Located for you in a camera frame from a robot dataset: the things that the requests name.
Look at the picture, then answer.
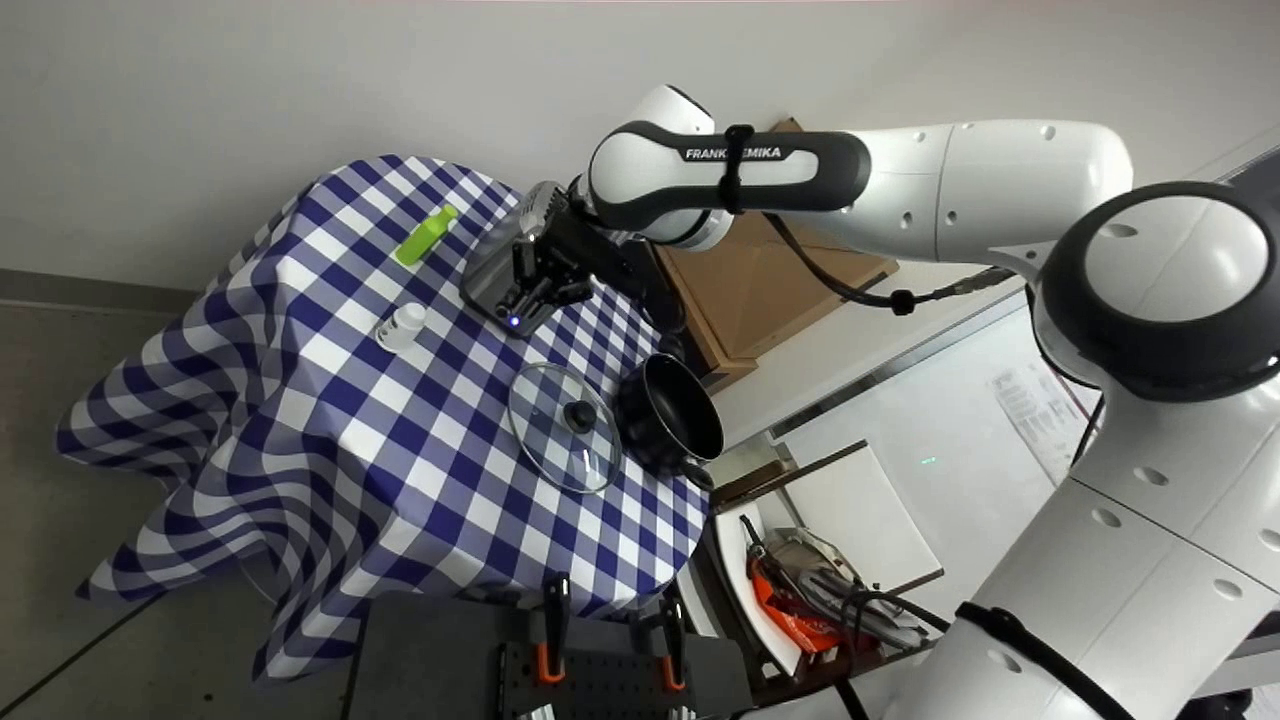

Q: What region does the silver two-slot toaster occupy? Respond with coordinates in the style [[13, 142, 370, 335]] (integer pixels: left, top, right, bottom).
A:
[[457, 175, 600, 339]]

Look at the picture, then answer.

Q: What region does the black orange clamp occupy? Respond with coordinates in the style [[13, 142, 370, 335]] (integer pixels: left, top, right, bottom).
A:
[[653, 583, 695, 695], [533, 573, 575, 693]]

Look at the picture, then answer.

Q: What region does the white rectangular board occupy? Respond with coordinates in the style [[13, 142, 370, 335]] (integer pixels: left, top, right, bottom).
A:
[[776, 437, 952, 601]]

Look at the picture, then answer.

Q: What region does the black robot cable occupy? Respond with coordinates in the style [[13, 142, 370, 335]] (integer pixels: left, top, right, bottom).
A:
[[759, 211, 1020, 321]]

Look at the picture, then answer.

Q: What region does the blue white checkered tablecloth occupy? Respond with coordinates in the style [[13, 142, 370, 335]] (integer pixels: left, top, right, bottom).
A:
[[54, 152, 718, 685]]

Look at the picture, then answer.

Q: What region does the green rectangular marker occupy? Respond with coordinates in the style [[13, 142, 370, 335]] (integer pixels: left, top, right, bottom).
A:
[[390, 198, 465, 272]]

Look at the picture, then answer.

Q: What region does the black table frame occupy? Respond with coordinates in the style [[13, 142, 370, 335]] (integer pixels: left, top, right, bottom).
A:
[[340, 590, 755, 720]]

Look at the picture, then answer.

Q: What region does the small white shaker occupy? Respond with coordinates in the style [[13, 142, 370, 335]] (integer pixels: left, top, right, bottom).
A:
[[374, 298, 432, 352]]

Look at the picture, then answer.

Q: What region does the brown cardboard box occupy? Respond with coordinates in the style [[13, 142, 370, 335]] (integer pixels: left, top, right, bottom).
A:
[[637, 116, 900, 391]]

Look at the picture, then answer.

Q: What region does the grey backpack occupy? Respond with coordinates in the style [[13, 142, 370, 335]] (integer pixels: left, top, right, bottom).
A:
[[755, 523, 937, 650]]

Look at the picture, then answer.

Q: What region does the black pot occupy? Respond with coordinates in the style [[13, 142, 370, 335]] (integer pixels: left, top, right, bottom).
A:
[[611, 348, 730, 475]]

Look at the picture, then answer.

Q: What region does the glass pot lid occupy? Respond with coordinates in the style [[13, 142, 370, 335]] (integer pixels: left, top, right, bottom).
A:
[[505, 355, 624, 501]]

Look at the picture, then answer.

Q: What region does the orange bag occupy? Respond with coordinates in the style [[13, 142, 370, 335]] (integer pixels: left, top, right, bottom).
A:
[[745, 550, 858, 668]]

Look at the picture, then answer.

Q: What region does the white text poster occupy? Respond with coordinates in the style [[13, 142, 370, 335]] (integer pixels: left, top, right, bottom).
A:
[[994, 355, 1114, 488]]

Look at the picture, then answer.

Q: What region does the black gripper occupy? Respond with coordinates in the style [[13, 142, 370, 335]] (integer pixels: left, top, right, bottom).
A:
[[508, 175, 642, 324]]

